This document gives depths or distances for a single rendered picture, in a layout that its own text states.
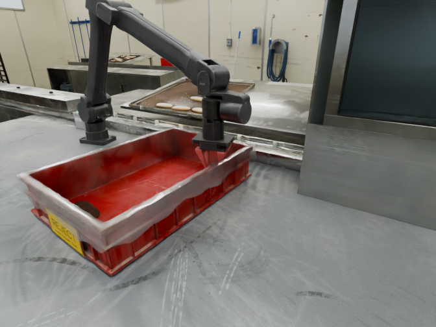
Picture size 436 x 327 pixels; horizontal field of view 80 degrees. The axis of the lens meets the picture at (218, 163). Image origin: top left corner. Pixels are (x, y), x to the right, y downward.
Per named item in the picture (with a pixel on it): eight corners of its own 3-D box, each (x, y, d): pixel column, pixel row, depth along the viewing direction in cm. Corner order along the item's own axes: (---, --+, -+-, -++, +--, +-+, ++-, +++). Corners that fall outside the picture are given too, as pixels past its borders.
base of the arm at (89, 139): (78, 143, 105) (103, 146, 102) (74, 123, 102) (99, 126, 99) (94, 136, 113) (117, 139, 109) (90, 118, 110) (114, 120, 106)
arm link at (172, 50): (127, 21, 83) (95, 18, 75) (130, 1, 79) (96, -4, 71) (229, 91, 69) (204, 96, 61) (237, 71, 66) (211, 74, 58)
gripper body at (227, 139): (228, 150, 67) (228, 121, 64) (191, 145, 70) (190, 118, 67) (234, 141, 73) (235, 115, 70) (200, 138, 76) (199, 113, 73)
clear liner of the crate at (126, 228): (23, 213, 60) (10, 174, 56) (175, 150, 96) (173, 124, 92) (109, 285, 42) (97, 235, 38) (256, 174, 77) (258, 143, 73)
